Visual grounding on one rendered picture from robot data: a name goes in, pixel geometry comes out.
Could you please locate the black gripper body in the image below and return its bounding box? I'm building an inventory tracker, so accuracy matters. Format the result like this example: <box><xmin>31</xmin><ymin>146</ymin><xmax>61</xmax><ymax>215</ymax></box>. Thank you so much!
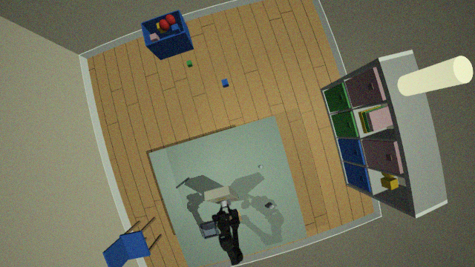
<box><xmin>212</xmin><ymin>209</ymin><xmax>238</xmax><ymax>225</ymax></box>

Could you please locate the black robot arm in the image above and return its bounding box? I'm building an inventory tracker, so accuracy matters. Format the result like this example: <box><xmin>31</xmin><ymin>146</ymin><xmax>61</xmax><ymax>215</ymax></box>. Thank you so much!
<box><xmin>216</xmin><ymin>211</ymin><xmax>243</xmax><ymax>265</ymax></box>

